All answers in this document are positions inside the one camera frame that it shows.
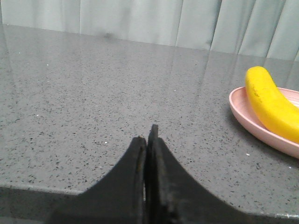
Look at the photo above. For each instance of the pink plate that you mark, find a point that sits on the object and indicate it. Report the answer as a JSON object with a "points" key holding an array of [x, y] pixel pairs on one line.
{"points": [[244, 114]]}

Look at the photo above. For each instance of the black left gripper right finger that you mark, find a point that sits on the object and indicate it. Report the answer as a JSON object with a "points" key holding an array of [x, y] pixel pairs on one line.
{"points": [[175, 197]]}

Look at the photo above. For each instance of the yellow banana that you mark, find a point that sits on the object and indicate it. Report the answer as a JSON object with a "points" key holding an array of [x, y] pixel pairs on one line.
{"points": [[271, 107]]}

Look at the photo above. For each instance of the white curtain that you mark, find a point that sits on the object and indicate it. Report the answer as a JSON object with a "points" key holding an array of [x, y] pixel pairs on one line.
{"points": [[264, 28]]}

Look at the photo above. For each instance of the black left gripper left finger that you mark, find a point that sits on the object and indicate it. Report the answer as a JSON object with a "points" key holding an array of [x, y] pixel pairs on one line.
{"points": [[116, 199]]}

